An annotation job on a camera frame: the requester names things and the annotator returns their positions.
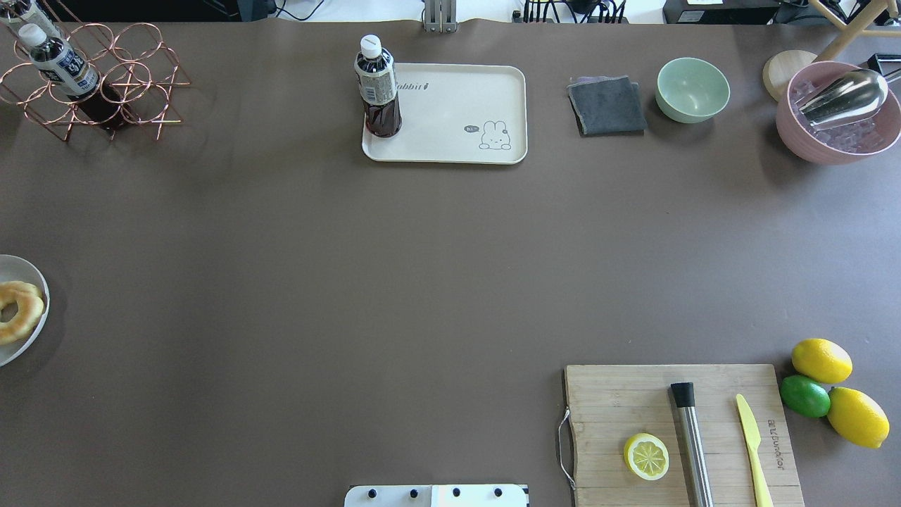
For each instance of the white plate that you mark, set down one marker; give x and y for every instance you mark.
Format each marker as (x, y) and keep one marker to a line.
(17, 268)

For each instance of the cream rabbit tray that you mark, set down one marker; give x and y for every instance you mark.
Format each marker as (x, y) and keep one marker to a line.
(456, 113)

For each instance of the dark drink bottle on tray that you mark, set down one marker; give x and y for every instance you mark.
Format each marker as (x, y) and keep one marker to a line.
(376, 74)

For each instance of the wooden cutting board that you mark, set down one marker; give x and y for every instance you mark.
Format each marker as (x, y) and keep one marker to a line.
(610, 403)

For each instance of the grey folded cloth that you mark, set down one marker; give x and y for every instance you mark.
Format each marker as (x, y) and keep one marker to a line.
(606, 105)

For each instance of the steel muddler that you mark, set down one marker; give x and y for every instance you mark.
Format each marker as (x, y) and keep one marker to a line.
(691, 438)

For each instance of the half lemon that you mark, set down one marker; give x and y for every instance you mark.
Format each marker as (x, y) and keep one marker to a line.
(646, 456)

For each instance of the mint green bowl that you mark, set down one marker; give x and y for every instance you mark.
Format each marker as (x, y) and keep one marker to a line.
(690, 91)

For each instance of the yellow plastic knife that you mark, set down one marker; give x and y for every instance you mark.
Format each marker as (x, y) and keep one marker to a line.
(753, 438)

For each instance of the round wooden coaster base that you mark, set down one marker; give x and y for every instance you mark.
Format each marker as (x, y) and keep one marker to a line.
(780, 68)

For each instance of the green lime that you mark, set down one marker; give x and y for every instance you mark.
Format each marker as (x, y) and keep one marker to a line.
(804, 396)

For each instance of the upper whole lemon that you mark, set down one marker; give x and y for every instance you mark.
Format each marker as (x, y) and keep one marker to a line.
(822, 360)

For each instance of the whole lemon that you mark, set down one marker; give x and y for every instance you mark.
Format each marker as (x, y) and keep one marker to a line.
(857, 417)
(822, 360)

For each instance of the pink ice bowl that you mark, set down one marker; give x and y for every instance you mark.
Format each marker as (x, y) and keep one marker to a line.
(882, 131)

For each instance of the dark bottle in rack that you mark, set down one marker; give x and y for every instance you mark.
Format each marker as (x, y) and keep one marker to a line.
(60, 64)

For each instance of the steel ice scoop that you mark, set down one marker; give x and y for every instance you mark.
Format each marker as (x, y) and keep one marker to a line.
(855, 96)

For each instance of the lower whole lemon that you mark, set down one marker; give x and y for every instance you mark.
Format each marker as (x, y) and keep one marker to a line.
(857, 417)

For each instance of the wooden mug tree stand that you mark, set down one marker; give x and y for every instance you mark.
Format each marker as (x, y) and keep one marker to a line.
(858, 27)

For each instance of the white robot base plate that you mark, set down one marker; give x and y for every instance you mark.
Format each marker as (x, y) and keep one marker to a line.
(438, 495)

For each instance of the glazed ring donut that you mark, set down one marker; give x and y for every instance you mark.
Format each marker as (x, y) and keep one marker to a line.
(29, 305)

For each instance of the copper wire bottle rack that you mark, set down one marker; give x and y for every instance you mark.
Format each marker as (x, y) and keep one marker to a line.
(132, 57)

